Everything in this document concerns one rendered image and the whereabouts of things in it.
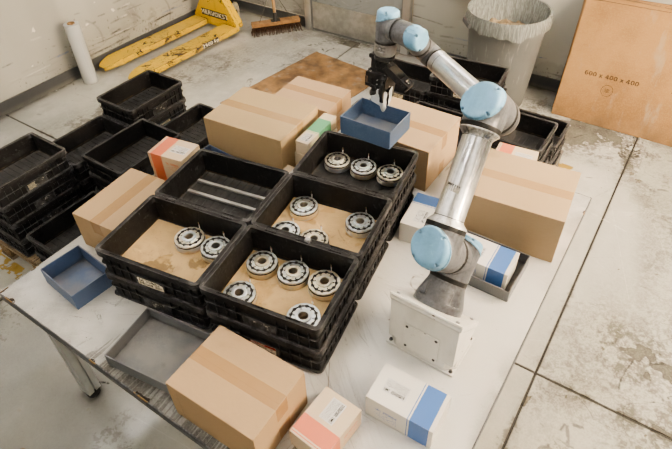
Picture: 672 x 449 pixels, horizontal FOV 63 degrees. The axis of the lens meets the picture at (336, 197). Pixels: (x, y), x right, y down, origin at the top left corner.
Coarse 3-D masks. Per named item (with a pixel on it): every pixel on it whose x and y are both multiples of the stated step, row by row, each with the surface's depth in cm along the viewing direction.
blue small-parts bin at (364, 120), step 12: (360, 108) 203; (372, 108) 202; (396, 108) 196; (348, 120) 192; (360, 120) 202; (372, 120) 202; (384, 120) 202; (396, 120) 199; (408, 120) 194; (348, 132) 195; (360, 132) 192; (372, 132) 189; (384, 132) 186; (396, 132) 189; (384, 144) 189
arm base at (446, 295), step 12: (432, 276) 162; (444, 276) 160; (420, 288) 164; (432, 288) 160; (444, 288) 159; (456, 288) 159; (420, 300) 161; (432, 300) 158; (444, 300) 158; (456, 300) 160; (444, 312) 158; (456, 312) 159
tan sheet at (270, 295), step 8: (248, 256) 185; (280, 264) 182; (240, 272) 180; (312, 272) 179; (232, 280) 178; (240, 280) 177; (248, 280) 177; (256, 280) 177; (264, 280) 177; (272, 280) 177; (224, 288) 175; (256, 288) 175; (264, 288) 175; (272, 288) 175; (280, 288) 175; (304, 288) 174; (264, 296) 172; (272, 296) 172; (280, 296) 172; (288, 296) 172; (296, 296) 172; (304, 296) 172; (256, 304) 170; (264, 304) 170; (272, 304) 170; (280, 304) 170; (288, 304) 170; (296, 304) 170; (320, 304) 169; (328, 304) 169; (280, 312) 167; (320, 312) 167
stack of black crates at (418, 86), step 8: (400, 64) 365; (408, 64) 362; (416, 64) 359; (408, 72) 365; (416, 72) 362; (424, 72) 358; (416, 80) 364; (424, 80) 362; (376, 88) 353; (400, 88) 341; (416, 88) 356; (424, 88) 356; (400, 96) 345; (408, 96) 342; (416, 96) 339; (424, 96) 336
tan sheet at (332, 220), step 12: (288, 204) 205; (288, 216) 200; (324, 216) 200; (336, 216) 199; (300, 228) 195; (312, 228) 195; (324, 228) 195; (336, 228) 195; (336, 240) 190; (348, 240) 190; (360, 240) 190
